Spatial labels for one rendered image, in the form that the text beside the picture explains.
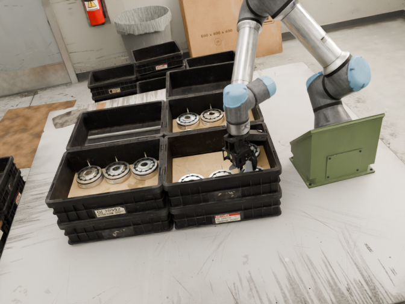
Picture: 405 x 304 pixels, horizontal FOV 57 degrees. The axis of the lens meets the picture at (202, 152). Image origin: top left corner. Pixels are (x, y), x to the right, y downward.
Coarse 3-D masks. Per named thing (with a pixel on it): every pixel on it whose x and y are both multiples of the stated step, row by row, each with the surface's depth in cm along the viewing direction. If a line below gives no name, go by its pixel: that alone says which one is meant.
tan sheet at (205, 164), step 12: (192, 156) 150; (204, 156) 149; (216, 156) 148; (264, 156) 144; (180, 168) 145; (192, 168) 144; (204, 168) 143; (216, 168) 142; (228, 168) 141; (264, 168) 138
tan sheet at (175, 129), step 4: (224, 112) 173; (200, 116) 173; (224, 116) 170; (252, 116) 167; (176, 120) 174; (200, 120) 171; (224, 120) 168; (252, 120) 165; (176, 124) 171; (200, 124) 168; (220, 124) 166; (224, 124) 165; (176, 128) 168; (196, 128) 166
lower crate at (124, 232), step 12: (168, 204) 132; (120, 216) 130; (132, 216) 130; (144, 216) 130; (156, 216) 130; (168, 216) 135; (60, 228) 131; (72, 228) 131; (84, 228) 133; (96, 228) 134; (108, 228) 134; (120, 228) 133; (132, 228) 134; (144, 228) 135; (156, 228) 136; (168, 228) 136; (72, 240) 137; (84, 240) 137; (96, 240) 136
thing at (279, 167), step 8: (216, 128) 145; (224, 128) 145; (264, 128) 141; (168, 136) 145; (176, 136) 145; (272, 144) 132; (272, 152) 129; (272, 168) 122; (280, 168) 122; (216, 176) 123; (224, 176) 123; (232, 176) 122; (240, 176) 122; (248, 176) 122; (256, 176) 122; (264, 176) 122; (272, 176) 123; (168, 184) 123; (176, 184) 122; (184, 184) 122; (192, 184) 123; (200, 184) 123; (208, 184) 123; (216, 184) 123
